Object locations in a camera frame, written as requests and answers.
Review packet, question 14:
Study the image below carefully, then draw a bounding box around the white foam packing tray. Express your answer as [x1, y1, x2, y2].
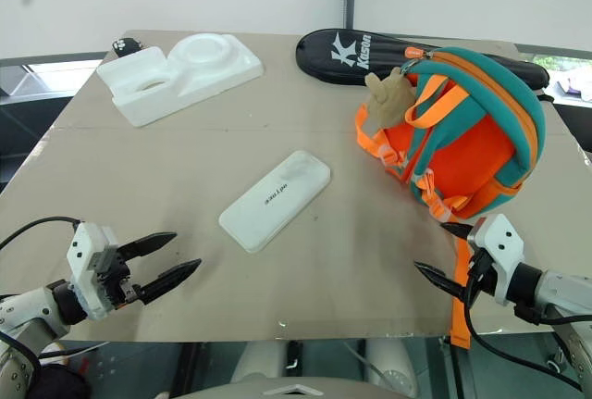
[95, 32, 265, 129]

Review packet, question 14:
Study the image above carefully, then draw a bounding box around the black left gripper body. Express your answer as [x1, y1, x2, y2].
[89, 243, 142, 311]

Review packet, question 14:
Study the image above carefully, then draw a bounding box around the white rounded robot leg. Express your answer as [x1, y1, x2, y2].
[229, 340, 289, 385]
[364, 338, 419, 398]

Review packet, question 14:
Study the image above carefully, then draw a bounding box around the grey robot torso cover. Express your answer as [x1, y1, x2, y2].
[174, 374, 417, 399]

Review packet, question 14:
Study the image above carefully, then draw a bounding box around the orange and teal backpack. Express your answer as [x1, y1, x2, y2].
[354, 44, 549, 351]

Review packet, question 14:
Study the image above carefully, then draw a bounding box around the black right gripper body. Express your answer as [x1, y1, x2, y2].
[457, 231, 494, 308]

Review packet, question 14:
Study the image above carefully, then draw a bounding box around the small black paw-print pouch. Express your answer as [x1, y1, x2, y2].
[111, 36, 142, 56]

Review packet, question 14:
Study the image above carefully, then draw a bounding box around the black racket bag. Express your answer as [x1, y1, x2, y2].
[295, 28, 551, 92]

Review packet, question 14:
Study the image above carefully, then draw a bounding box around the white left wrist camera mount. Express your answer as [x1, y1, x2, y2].
[66, 221, 119, 322]

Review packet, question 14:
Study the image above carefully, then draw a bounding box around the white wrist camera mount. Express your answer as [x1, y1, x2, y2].
[66, 221, 119, 322]
[467, 213, 526, 308]

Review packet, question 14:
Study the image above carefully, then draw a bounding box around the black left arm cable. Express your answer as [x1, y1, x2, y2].
[0, 216, 83, 253]

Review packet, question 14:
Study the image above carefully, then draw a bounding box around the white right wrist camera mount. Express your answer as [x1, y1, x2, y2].
[467, 213, 526, 308]

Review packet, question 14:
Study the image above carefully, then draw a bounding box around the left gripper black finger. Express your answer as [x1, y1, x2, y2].
[117, 231, 179, 262]
[133, 257, 203, 306]

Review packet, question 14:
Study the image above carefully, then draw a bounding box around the black rounded shape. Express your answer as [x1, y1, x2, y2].
[26, 363, 93, 399]

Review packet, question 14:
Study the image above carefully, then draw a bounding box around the brown cardboard table cover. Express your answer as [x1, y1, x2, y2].
[0, 29, 592, 343]

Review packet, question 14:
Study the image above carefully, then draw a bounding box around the beige plush toy pendant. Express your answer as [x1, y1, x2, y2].
[364, 66, 418, 129]

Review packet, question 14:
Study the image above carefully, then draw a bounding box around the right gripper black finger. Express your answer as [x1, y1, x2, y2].
[413, 260, 467, 302]
[440, 221, 474, 246]

